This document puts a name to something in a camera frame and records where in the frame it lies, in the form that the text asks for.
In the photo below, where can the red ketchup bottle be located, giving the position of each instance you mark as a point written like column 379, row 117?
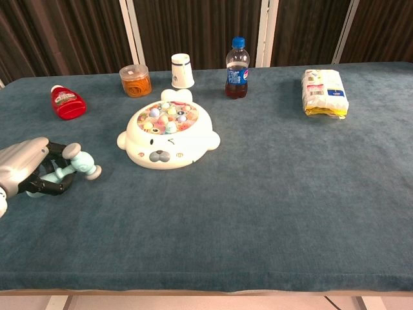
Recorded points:
column 68, row 105

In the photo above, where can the white partition post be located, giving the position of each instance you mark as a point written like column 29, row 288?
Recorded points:
column 132, row 35
column 267, row 32
column 345, row 32

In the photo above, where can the clear jar orange contents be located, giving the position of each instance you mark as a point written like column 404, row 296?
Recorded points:
column 135, row 82

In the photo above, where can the blue table cloth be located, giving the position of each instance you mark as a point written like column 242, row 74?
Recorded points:
column 245, row 210

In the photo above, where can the white table leg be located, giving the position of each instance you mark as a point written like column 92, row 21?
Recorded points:
column 58, row 303
column 368, row 303

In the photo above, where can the white paper cup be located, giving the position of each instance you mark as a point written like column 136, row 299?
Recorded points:
column 182, row 72

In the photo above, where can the white yellow food packet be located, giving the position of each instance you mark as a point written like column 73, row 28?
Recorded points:
column 324, row 93

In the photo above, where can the Pepsi bottle blue cap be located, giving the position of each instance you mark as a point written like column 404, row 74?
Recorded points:
column 237, row 77

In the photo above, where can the teal toy hammer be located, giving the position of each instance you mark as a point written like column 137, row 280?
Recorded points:
column 84, row 164

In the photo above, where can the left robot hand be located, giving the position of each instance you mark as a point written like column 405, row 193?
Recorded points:
column 22, row 161

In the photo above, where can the whack-a-mole toy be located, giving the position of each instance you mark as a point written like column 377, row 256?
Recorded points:
column 167, row 142

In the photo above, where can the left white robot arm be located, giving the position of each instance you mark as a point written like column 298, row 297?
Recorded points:
column 2, row 203

